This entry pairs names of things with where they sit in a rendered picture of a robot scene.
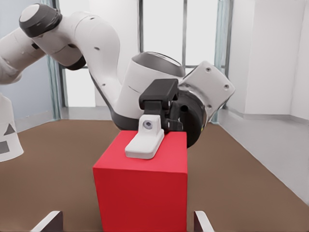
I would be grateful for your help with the red wooden cube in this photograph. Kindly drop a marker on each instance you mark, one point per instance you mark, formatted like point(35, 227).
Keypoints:
point(140, 188)

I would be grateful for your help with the silver frame post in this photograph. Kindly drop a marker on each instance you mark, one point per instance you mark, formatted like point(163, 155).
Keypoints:
point(222, 36)
point(55, 96)

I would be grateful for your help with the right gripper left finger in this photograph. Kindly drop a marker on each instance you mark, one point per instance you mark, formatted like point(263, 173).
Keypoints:
point(49, 222)

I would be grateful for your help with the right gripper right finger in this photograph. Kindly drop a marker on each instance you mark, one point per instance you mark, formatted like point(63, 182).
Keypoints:
point(201, 222)

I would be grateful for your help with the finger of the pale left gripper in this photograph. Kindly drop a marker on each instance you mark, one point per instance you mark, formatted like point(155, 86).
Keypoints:
point(144, 145)

